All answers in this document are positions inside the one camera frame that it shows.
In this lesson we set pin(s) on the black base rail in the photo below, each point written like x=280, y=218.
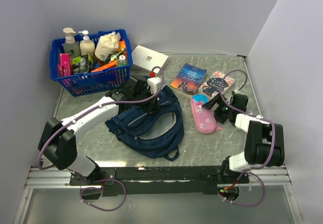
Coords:
x=161, y=180

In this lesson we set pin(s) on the grey-green pump bottle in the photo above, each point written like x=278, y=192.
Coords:
x=71, y=46

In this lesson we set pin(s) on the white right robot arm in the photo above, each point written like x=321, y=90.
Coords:
x=264, y=144

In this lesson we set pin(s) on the green bottle white cap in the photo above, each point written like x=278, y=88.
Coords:
x=122, y=61

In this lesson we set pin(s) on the beige paper bag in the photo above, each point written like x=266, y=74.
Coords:
x=107, y=44

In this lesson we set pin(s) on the Little Women floral book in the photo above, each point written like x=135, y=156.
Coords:
x=215, y=83

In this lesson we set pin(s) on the cream pump bottle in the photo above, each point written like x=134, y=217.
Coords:
x=87, y=46

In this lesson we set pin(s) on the pink pencil case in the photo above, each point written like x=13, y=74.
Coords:
x=203, y=118

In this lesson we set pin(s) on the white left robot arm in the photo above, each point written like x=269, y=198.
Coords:
x=59, y=139

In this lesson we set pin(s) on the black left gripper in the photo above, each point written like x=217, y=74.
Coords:
x=153, y=104

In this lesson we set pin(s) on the white paperback book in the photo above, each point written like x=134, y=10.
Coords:
x=145, y=58

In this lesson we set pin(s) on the pink box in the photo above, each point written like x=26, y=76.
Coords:
x=65, y=67

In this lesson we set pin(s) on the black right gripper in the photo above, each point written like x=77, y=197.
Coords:
x=216, y=99

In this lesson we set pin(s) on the blue plastic basket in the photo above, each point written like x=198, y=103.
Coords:
x=83, y=84

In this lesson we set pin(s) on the green black box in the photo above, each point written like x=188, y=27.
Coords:
x=83, y=64

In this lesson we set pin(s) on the navy blue student backpack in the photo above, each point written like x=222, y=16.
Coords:
x=155, y=135

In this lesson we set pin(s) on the Jane Eyre blue book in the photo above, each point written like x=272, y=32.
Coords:
x=188, y=80

